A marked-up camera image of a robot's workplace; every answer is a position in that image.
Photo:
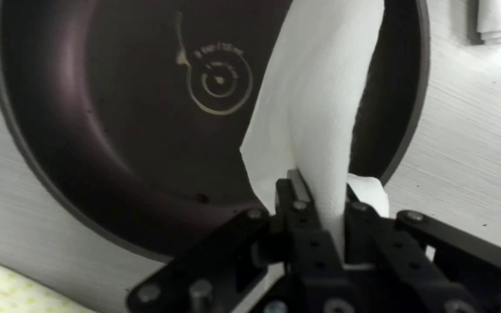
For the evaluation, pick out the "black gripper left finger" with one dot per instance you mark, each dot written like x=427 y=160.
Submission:
x=297 y=254

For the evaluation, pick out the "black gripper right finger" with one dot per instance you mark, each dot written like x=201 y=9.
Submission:
x=414 y=261

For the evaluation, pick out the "white paper towel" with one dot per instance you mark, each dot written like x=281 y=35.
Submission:
x=321 y=105

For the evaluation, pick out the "yellow printed placemat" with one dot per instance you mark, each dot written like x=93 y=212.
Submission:
x=8 y=289

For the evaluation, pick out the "black frying pan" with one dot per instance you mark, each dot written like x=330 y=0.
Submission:
x=130 y=144

